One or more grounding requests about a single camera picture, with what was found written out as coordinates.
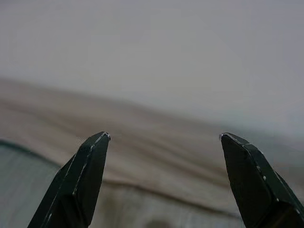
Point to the bed with beige sheet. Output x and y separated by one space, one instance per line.
152 154

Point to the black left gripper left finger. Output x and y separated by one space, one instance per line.
80 185

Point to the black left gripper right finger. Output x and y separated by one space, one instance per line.
254 190

